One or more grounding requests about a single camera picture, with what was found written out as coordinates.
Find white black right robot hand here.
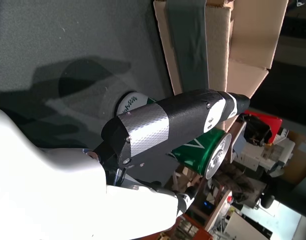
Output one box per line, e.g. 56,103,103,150
0,88,251,240

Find green drink can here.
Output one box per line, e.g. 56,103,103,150
114,91,233,180

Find brown cardboard paper box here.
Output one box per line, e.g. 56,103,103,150
152,0,290,101

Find red shelf cabinet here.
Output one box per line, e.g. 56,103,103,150
172,214,215,240

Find black table mat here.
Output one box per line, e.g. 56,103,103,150
0,0,173,151

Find red tool case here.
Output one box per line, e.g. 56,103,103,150
242,109,284,146

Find large brown cardboard carton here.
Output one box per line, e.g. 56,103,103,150
280,129,306,186

